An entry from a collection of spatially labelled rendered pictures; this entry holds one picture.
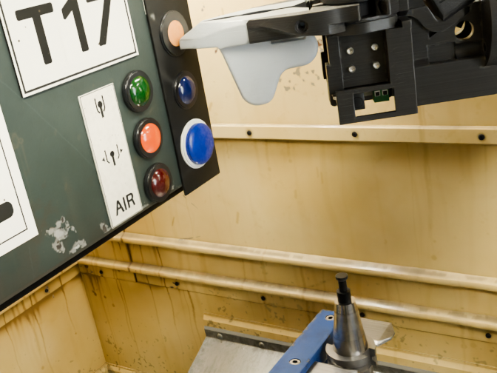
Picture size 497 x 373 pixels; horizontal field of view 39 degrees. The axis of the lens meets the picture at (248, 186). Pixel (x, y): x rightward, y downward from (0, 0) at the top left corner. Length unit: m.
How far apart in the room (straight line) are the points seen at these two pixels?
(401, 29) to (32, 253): 0.26
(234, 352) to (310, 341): 0.72
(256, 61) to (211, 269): 1.15
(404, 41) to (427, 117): 0.75
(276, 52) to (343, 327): 0.49
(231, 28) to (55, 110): 0.13
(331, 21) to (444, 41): 0.09
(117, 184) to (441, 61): 0.23
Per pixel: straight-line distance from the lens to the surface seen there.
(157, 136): 0.47
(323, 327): 0.96
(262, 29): 0.46
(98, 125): 0.44
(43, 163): 0.41
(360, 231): 1.35
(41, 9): 0.41
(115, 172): 0.45
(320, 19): 0.44
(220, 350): 1.66
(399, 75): 0.47
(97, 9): 0.44
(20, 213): 0.40
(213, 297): 1.63
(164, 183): 0.48
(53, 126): 0.42
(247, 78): 0.47
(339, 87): 0.47
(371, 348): 0.91
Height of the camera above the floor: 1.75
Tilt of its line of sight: 21 degrees down
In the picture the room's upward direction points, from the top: 10 degrees counter-clockwise
